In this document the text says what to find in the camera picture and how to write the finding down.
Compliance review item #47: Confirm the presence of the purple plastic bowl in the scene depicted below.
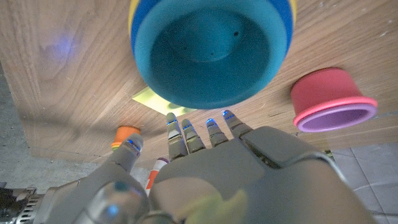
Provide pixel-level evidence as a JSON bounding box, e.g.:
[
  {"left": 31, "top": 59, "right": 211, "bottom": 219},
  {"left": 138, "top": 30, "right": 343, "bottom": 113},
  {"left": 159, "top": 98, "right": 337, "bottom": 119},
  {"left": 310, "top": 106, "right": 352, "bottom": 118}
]
[{"left": 297, "top": 103, "right": 377, "bottom": 133}]

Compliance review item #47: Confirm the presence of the glue stick with orange cap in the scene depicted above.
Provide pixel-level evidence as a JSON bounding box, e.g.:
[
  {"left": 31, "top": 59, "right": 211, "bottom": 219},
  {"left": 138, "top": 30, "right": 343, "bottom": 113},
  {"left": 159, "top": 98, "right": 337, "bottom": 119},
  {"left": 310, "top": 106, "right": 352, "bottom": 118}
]
[{"left": 144, "top": 157, "right": 170, "bottom": 195}]

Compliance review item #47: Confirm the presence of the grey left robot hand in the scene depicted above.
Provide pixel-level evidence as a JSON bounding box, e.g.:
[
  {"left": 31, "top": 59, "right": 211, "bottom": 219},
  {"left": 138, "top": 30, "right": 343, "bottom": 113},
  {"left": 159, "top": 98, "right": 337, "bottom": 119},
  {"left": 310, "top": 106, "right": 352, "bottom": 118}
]
[{"left": 43, "top": 109, "right": 379, "bottom": 224}]

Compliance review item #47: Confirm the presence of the yellow sticky note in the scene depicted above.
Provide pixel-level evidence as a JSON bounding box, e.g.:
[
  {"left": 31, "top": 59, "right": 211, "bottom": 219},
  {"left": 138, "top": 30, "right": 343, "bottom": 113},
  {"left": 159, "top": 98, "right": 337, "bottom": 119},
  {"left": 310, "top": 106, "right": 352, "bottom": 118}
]
[{"left": 132, "top": 86, "right": 197, "bottom": 116}]

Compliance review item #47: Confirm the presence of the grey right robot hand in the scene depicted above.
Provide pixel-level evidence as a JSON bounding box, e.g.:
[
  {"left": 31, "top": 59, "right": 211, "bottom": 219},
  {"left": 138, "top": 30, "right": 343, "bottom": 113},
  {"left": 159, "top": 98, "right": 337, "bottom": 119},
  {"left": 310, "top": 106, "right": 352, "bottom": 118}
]
[{"left": 0, "top": 182, "right": 47, "bottom": 224}]

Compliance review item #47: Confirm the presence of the pink plastic bowl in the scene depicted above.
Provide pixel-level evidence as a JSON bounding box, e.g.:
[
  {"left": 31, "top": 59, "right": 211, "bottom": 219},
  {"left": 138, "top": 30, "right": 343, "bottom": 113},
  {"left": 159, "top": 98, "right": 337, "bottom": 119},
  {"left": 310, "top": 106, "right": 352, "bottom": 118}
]
[{"left": 290, "top": 67, "right": 379, "bottom": 127}]

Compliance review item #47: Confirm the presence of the teal plastic bowl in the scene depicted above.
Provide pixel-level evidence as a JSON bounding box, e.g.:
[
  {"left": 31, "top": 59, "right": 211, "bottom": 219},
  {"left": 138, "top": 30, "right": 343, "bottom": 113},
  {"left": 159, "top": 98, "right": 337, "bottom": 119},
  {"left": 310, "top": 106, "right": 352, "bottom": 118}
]
[{"left": 133, "top": 0, "right": 289, "bottom": 110}]

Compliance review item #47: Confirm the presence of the orange plastic bowl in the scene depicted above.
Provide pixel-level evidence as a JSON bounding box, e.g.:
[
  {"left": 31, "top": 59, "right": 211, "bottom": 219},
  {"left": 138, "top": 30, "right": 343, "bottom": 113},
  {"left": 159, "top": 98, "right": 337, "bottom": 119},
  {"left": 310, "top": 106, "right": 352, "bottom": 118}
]
[{"left": 111, "top": 125, "right": 141, "bottom": 152}]

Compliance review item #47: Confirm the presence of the blue plastic bowl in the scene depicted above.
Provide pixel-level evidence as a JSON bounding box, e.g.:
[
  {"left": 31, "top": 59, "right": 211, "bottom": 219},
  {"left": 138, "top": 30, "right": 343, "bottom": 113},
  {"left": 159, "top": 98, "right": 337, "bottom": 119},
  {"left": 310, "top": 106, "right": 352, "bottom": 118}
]
[{"left": 129, "top": 0, "right": 295, "bottom": 54}]

